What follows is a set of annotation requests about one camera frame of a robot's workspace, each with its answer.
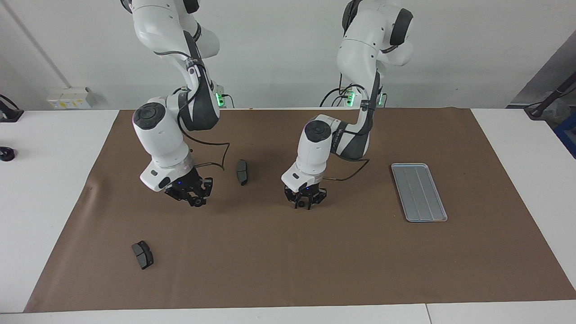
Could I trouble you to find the black left arm base cables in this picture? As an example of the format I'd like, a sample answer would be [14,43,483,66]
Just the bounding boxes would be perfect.
[319,85,360,108]

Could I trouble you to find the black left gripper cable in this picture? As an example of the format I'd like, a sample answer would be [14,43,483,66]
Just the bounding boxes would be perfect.
[322,72,383,182]

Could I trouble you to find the short grey brake pad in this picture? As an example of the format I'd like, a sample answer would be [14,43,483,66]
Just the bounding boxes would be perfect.
[131,240,154,270]

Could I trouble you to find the silver metal compartment tray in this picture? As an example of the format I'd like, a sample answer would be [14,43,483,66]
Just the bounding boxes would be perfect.
[390,162,449,223]

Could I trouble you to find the brown paper table mat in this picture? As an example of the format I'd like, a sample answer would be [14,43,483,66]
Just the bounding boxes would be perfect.
[23,107,576,313]

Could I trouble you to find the blue crate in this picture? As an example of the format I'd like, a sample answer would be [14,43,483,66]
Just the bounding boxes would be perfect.
[553,112,576,159]

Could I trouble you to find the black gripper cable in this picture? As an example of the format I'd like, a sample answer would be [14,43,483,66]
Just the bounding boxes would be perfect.
[176,58,231,172]
[322,72,383,182]

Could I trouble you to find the white wall socket box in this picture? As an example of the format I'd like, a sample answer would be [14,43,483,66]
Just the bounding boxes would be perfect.
[46,87,96,110]

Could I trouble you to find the black stand foot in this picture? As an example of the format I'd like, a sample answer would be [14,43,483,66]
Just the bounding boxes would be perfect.
[0,94,24,123]

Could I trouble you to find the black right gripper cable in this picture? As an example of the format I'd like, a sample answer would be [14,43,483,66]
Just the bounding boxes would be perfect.
[176,58,231,172]

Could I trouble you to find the white wall conduit pipe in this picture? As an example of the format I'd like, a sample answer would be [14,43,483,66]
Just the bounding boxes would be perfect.
[0,0,72,89]

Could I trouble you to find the black tripod leg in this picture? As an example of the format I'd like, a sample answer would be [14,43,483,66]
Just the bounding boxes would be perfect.
[524,71,576,120]

